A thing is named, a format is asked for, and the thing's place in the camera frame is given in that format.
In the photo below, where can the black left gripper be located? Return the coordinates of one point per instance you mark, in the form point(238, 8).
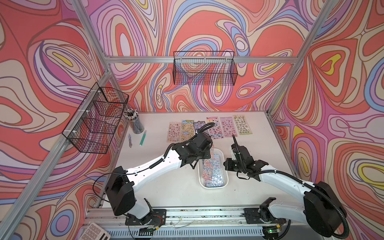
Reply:
point(208, 152)

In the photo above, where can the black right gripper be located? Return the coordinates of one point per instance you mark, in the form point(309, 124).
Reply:
point(227, 164)

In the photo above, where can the dark bonbon drop sticker sheet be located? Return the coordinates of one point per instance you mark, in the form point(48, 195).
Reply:
point(198, 125)

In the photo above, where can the pink cat sticker sheet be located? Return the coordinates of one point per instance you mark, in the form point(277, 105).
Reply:
point(216, 131)

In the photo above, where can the green panda sticker sheet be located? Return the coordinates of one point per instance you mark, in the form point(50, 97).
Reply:
point(187, 130)

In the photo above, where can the pink food sticker sheet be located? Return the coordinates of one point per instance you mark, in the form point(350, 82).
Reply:
point(174, 132)

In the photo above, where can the white plastic storage box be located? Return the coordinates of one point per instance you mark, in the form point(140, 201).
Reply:
point(225, 174)

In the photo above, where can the purple pink sticker sheet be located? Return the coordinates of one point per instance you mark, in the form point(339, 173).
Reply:
point(228, 127)

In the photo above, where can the green beige sticker sheet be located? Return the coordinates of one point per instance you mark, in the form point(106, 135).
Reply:
point(242, 125)

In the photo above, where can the red blue sticker sheet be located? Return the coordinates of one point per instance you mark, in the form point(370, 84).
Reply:
point(212, 173)

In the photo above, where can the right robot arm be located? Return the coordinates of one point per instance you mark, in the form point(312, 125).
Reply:
point(317, 204)

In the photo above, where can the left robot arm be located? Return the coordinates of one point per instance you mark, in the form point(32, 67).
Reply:
point(123, 184)

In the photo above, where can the green marker pen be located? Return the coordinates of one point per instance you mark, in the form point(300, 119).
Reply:
point(143, 137)

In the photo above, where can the blue grey pen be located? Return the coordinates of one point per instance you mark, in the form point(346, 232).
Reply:
point(130, 140)

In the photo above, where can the mesh pen cup with pens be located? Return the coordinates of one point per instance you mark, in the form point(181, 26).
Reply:
point(134, 120)

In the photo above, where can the white keypad device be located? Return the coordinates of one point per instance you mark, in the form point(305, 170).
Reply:
point(95, 232)

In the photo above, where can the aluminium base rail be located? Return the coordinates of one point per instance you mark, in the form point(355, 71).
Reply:
point(199, 223)

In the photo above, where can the black wire basket back wall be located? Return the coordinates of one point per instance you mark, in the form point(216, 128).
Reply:
point(204, 68)

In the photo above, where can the black wire basket wall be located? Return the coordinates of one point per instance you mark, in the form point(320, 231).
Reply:
point(100, 114)
point(204, 68)

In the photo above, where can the black wire basket left wall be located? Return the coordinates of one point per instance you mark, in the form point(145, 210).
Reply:
point(100, 114)

